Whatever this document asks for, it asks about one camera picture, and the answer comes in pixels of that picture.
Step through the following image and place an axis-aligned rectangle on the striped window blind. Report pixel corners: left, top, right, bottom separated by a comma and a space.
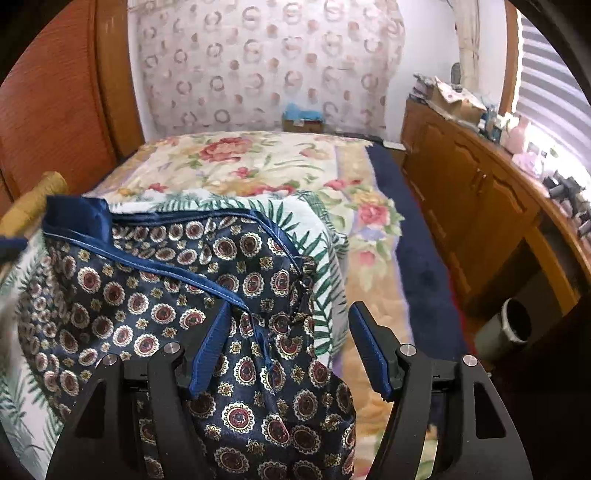
512, 14, 591, 153

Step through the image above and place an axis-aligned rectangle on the black device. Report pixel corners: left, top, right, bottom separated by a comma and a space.
542, 171, 591, 222

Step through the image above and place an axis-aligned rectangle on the floral cream blanket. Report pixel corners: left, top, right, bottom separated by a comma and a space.
85, 131, 416, 480

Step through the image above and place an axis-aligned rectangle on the green leaf print white cloth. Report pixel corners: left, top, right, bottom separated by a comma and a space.
0, 189, 349, 480

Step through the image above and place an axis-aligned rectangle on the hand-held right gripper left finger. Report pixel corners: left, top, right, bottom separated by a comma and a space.
46, 302, 234, 480

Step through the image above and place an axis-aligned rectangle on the navy blue blanket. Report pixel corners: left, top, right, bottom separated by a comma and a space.
365, 143, 472, 356

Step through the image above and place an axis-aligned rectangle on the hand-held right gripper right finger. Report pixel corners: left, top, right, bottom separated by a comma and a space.
348, 301, 534, 480

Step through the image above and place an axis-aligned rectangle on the pink bag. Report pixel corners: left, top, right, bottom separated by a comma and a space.
503, 115, 543, 171

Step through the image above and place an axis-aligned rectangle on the circle pattern sheer curtain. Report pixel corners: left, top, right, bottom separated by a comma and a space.
134, 0, 407, 139

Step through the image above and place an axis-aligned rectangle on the beige tied curtain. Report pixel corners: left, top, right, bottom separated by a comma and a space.
455, 0, 483, 88

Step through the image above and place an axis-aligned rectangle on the navy medallion print satin garment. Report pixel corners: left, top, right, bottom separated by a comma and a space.
18, 196, 358, 480

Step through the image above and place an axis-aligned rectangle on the woven straw item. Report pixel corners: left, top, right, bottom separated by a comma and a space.
0, 172, 70, 236

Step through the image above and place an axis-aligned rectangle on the open cardboard box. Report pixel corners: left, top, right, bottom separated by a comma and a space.
429, 76, 488, 125

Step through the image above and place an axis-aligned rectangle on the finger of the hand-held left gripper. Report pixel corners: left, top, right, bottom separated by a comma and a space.
0, 235, 26, 264

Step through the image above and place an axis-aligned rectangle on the grey waste bin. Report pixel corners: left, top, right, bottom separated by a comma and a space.
475, 298, 532, 356

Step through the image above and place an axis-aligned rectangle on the cardboard box with blue contents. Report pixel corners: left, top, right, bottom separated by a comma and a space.
281, 102, 324, 134

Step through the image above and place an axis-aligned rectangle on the wooden sideboard cabinet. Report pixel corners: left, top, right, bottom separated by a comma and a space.
399, 95, 591, 319

